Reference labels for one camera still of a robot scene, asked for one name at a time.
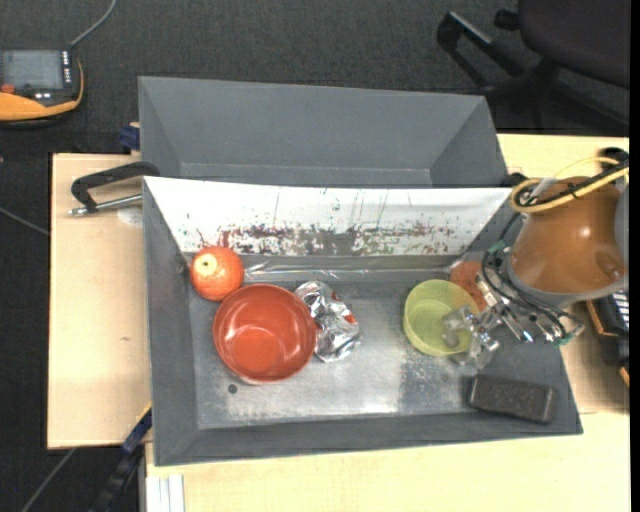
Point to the crumpled silver foil packet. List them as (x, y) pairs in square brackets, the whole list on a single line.
[(332, 325)]

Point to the grey metal bin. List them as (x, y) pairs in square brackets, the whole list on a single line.
[(300, 130)]

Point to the dark grey sponge block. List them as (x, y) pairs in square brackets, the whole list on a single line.
[(512, 399)]

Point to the orange rough ball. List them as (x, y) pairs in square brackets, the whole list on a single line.
[(465, 277)]

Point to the yellow-green plastic cup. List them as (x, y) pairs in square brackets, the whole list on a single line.
[(425, 320)]

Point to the red plastic cup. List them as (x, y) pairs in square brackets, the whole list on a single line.
[(262, 335)]

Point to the orange toy fruit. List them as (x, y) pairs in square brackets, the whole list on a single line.
[(217, 274)]

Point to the pale wood board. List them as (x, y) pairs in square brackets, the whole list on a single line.
[(95, 310)]

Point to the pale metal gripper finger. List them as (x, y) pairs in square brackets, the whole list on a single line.
[(480, 347), (462, 320)]

